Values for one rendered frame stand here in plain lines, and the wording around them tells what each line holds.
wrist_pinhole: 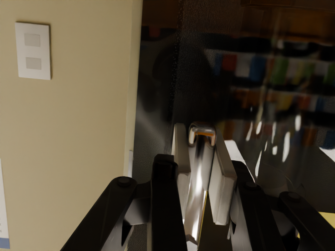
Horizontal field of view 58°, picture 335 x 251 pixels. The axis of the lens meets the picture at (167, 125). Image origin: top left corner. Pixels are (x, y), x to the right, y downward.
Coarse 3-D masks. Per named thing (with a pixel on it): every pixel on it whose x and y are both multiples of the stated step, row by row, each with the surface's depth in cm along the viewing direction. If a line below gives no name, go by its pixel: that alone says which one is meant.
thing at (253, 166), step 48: (144, 0) 19; (192, 0) 19; (240, 0) 19; (288, 0) 19; (144, 48) 20; (192, 48) 20; (240, 48) 20; (288, 48) 20; (144, 96) 21; (192, 96) 21; (240, 96) 21; (288, 96) 21; (144, 144) 23; (240, 144) 23; (288, 144) 23; (144, 240) 26
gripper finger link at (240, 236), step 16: (240, 192) 14; (256, 192) 14; (240, 208) 13; (256, 208) 13; (240, 224) 13; (256, 224) 12; (272, 224) 12; (240, 240) 12; (256, 240) 11; (272, 240) 11
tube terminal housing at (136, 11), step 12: (132, 12) 21; (132, 24) 21; (132, 36) 21; (132, 48) 22; (132, 60) 22; (132, 72) 22; (132, 84) 22; (132, 96) 23; (132, 108) 23; (132, 120) 23; (132, 132) 24; (132, 144) 24
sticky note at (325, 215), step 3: (321, 213) 24; (324, 213) 24; (327, 213) 24; (330, 213) 24; (333, 213) 24; (324, 216) 25; (327, 216) 25; (330, 216) 25; (333, 216) 25; (327, 219) 25; (330, 219) 25; (333, 219) 25; (330, 222) 25; (333, 222) 25; (333, 225) 25
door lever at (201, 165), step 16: (192, 128) 17; (208, 128) 17; (192, 144) 17; (208, 144) 17; (192, 160) 18; (208, 160) 18; (192, 176) 18; (208, 176) 18; (192, 192) 18; (192, 208) 19; (192, 224) 19; (192, 240) 19
